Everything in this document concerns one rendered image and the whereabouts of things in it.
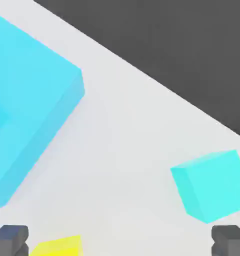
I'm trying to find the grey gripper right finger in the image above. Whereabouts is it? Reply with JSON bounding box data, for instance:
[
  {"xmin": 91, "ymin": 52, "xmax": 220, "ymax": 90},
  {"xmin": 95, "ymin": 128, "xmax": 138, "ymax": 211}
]
[{"xmin": 211, "ymin": 224, "xmax": 240, "ymax": 256}]

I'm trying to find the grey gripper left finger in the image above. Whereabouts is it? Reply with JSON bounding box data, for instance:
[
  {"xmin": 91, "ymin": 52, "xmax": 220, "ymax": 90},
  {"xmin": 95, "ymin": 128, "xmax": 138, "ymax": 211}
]
[{"xmin": 0, "ymin": 224, "xmax": 30, "ymax": 256}]

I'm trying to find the small yellow cube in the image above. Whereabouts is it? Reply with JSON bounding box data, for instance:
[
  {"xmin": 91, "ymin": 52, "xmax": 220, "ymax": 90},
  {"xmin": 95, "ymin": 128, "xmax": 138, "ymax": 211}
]
[{"xmin": 29, "ymin": 234, "xmax": 84, "ymax": 256}]

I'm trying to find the small cyan cube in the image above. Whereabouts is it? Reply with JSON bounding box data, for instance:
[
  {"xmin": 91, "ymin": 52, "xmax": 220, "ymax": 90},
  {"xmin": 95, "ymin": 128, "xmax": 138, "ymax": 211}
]
[{"xmin": 169, "ymin": 149, "xmax": 240, "ymax": 225}]

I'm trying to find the large light blue box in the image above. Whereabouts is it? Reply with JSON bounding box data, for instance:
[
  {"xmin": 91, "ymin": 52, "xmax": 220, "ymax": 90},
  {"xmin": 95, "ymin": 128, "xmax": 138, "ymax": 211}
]
[{"xmin": 0, "ymin": 11, "xmax": 86, "ymax": 212}]

